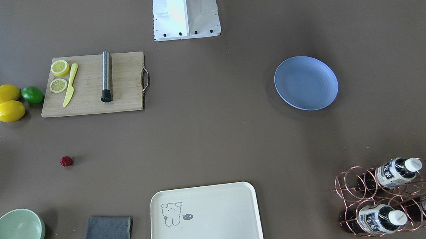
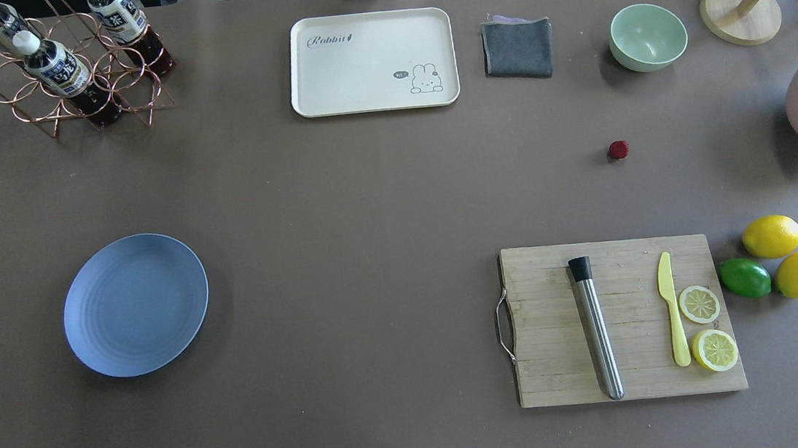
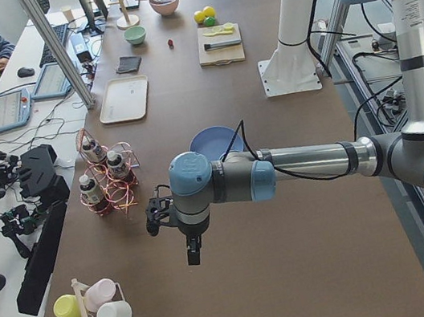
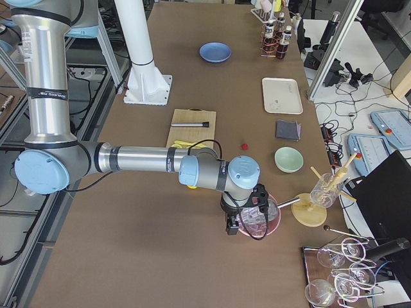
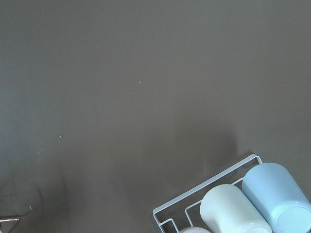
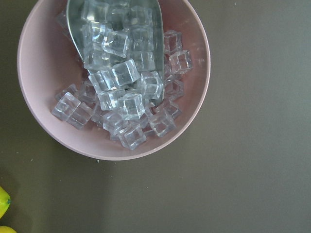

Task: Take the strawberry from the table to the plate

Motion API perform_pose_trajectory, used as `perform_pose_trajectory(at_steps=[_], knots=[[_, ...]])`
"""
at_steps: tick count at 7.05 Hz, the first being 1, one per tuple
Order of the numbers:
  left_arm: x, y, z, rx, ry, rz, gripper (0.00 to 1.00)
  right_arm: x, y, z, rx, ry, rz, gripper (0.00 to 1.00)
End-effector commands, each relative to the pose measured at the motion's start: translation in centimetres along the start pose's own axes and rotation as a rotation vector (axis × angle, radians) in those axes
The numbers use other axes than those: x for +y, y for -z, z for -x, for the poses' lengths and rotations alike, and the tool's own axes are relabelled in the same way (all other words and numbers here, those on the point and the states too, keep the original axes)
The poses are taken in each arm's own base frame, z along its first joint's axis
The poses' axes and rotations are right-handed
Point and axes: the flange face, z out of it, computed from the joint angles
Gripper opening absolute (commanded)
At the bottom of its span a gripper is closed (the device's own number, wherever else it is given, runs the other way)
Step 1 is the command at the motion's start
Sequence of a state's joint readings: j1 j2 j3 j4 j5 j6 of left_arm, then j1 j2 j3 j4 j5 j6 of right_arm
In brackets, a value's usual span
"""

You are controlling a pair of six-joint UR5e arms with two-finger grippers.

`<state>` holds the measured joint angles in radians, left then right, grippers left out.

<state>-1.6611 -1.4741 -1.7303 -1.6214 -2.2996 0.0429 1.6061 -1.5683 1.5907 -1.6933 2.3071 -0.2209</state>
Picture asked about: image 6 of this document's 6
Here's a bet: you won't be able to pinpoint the yellow lemon outer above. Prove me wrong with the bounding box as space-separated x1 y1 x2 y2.
0 226 17 233

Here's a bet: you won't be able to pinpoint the yellow lemon near lime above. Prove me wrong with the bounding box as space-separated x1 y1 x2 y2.
0 187 11 218

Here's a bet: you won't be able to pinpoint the clear fake ice cubes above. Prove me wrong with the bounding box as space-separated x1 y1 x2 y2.
52 0 188 150

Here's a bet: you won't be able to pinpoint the pink plastic bowl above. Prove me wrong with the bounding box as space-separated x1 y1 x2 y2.
17 0 211 161

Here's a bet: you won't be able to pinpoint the metal ice scoop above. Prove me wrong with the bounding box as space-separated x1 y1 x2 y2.
66 0 164 110

